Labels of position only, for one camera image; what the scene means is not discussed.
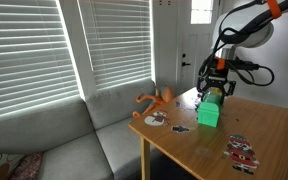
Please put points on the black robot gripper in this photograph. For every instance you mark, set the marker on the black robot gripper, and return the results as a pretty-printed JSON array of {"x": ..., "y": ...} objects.
[{"x": 216, "y": 77}]

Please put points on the green treasure chest box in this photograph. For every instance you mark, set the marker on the green treasure chest box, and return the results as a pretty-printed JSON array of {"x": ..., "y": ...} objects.
[{"x": 209, "y": 109}]

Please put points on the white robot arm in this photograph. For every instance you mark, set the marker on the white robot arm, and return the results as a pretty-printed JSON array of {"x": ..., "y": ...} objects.
[{"x": 249, "y": 25}]

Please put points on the orange octopus plush toy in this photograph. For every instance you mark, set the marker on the orange octopus plush toy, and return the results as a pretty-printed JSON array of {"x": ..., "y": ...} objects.
[{"x": 162, "y": 95}]

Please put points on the white entry door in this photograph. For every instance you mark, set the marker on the white entry door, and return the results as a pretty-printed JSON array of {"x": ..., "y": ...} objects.
[{"x": 197, "y": 19}]

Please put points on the small black sticker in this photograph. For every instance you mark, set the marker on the small black sticker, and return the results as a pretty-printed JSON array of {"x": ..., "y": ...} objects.
[{"x": 180, "y": 129}]

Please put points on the grey sectional sofa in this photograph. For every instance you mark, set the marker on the grey sectional sofa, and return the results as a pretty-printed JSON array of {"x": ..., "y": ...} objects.
[{"x": 80, "y": 139}]

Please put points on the white window blinds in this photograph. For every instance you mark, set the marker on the white window blinds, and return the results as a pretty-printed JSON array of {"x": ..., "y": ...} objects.
[{"x": 36, "y": 60}]

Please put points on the patterned throw pillow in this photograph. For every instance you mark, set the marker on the patterned throw pillow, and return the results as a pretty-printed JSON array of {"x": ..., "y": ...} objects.
[{"x": 19, "y": 166}]

